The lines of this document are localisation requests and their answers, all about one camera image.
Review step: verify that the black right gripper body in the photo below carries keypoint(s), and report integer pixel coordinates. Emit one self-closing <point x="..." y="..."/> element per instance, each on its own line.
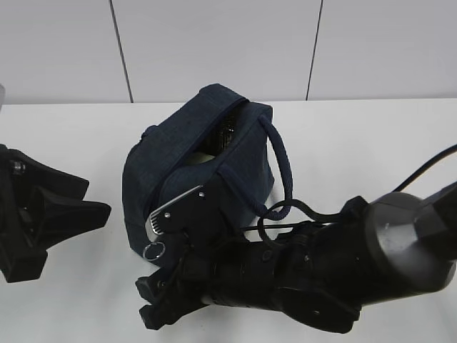
<point x="232" y="276"/>

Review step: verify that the dark blue lunch bag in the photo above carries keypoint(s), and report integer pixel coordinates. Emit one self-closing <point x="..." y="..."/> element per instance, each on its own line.
<point x="219" y="122"/>

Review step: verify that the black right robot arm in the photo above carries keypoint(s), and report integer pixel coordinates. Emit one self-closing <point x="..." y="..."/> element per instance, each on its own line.
<point x="322" y="272"/>

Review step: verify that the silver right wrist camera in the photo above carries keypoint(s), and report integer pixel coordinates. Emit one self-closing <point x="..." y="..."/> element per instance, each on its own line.
<point x="201" y="218"/>

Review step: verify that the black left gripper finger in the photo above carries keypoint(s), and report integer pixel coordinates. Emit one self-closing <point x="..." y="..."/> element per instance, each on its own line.
<point x="58" y="182"/>
<point x="58" y="218"/>

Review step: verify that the green lid glass container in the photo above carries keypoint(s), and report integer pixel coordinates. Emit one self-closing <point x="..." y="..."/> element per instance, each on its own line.
<point x="199" y="158"/>

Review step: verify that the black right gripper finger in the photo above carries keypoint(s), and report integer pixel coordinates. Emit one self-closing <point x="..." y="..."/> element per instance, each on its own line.
<point x="158" y="288"/>
<point x="156" y="316"/>

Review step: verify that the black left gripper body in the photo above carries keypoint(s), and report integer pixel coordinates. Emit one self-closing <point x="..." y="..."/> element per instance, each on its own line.
<point x="21" y="260"/>

